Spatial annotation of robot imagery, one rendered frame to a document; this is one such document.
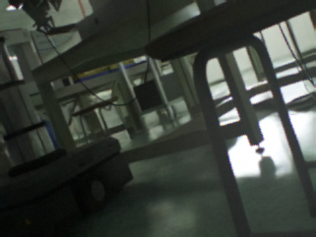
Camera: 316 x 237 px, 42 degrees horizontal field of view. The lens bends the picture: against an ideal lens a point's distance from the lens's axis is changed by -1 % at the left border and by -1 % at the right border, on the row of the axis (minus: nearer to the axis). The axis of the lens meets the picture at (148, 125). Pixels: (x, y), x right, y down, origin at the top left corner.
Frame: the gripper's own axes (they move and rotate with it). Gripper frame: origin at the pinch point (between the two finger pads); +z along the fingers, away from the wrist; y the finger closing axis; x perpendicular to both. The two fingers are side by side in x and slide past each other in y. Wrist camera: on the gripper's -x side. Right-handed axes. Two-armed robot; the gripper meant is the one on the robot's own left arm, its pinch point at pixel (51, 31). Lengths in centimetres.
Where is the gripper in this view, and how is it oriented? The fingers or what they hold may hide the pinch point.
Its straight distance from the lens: 235.4
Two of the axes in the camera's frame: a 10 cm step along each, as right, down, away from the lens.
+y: -6.6, 2.0, 7.3
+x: -3.9, 7.3, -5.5
